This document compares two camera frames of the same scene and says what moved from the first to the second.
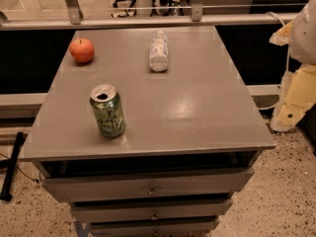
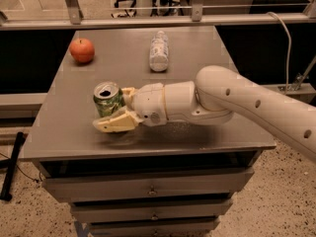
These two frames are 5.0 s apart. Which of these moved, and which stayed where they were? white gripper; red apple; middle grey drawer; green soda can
Moved: white gripper
Stayed: red apple; middle grey drawer; green soda can
